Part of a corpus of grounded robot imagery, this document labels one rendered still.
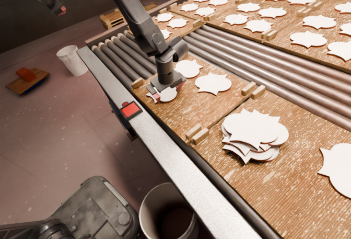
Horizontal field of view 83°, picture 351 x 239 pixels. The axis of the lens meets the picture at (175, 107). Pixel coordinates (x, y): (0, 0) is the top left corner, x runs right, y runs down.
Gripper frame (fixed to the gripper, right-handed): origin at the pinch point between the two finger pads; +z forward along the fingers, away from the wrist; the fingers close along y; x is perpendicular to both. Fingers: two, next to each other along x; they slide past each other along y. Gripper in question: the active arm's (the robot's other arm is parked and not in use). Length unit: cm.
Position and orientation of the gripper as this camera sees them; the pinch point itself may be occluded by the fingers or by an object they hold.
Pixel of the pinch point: (167, 94)
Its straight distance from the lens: 79.0
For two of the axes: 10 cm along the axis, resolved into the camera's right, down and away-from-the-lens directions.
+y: 7.9, -5.2, 3.2
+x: -6.1, -6.5, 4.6
